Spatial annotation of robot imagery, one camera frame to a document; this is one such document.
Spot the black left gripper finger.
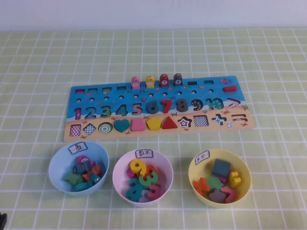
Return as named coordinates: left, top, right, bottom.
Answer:
left=0, top=212, right=8, bottom=230

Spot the pink wooden trapezoid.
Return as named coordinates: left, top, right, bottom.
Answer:
left=130, top=119, right=145, bottom=132

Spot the light blue plastic bowl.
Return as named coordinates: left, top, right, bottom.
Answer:
left=47, top=140, right=110, bottom=197

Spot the white label on blue bowl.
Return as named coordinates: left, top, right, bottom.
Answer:
left=68, top=143, right=90, bottom=156

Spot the light pink plastic bowl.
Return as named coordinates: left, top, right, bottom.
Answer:
left=112, top=149, right=174, bottom=207

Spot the white label on pink bowl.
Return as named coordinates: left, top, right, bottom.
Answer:
left=135, top=149, right=154, bottom=159

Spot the yellow plastic bowl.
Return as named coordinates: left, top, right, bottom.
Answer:
left=188, top=148, right=252, bottom=208

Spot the white label on yellow bowl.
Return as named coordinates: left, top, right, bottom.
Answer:
left=194, top=150, right=211, bottom=165

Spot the blue beach puzzle board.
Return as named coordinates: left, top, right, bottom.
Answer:
left=62, top=75, right=255, bottom=142

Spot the green wooden fish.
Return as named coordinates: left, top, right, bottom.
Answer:
left=63, top=171, right=81, bottom=185

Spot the teal wooden fish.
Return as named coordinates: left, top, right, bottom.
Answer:
left=73, top=181, right=94, bottom=192

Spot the dark blue wooden fish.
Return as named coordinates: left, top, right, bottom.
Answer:
left=72, top=160, right=92, bottom=173

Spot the pink wooden fish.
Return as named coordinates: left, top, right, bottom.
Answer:
left=76, top=155, right=89, bottom=166

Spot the orange wooden fish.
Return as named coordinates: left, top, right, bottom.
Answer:
left=91, top=164, right=103, bottom=177

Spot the teal wooden number four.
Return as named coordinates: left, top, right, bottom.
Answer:
left=125, top=177, right=144, bottom=202

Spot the green wooden number three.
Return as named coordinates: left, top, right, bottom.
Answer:
left=138, top=172, right=159, bottom=190

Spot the yellow wooden number nine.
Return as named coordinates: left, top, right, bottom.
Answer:
left=129, top=159, right=147, bottom=178

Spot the teal wooden heart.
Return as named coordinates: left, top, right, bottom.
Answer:
left=113, top=118, right=130, bottom=133

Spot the pink wooden number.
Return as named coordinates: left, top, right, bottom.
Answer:
left=146, top=184, right=163, bottom=200

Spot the orange wooden number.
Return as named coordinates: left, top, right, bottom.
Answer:
left=145, top=164, right=160, bottom=179

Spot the yellow wooden pentagon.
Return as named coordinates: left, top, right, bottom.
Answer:
left=146, top=117, right=162, bottom=131

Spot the slate wooden number six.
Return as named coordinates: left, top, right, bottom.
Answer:
left=146, top=100, right=161, bottom=115

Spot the pink fish peg five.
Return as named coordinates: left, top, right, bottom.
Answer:
left=130, top=76, right=141, bottom=90

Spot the red wooden triangle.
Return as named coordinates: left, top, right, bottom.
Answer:
left=162, top=115, right=178, bottom=129

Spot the red wooden number seven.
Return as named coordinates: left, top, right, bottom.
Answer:
left=160, top=99, right=174, bottom=114

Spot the orange wooden cross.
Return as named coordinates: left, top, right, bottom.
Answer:
left=192, top=177, right=211, bottom=195

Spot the red fish peg seven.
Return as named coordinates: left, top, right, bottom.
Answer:
left=159, top=73, right=170, bottom=87

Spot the green wooden circle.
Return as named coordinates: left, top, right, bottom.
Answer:
left=206, top=176, right=224, bottom=192

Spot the mauve wooden star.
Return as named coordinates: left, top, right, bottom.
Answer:
left=208, top=188, right=227, bottom=203

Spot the brown wooden number eight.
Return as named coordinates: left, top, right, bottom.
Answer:
left=176, top=98, right=190, bottom=113

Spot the slate wooden square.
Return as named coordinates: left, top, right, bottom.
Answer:
left=212, top=158, right=231, bottom=178

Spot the magenta wooden shape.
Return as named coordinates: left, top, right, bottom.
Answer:
left=219, top=169, right=233, bottom=184

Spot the pink wooden greater-than sign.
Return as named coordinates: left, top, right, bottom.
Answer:
left=220, top=186, right=238, bottom=204

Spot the green checked tablecloth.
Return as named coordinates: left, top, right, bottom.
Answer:
left=0, top=28, right=307, bottom=230

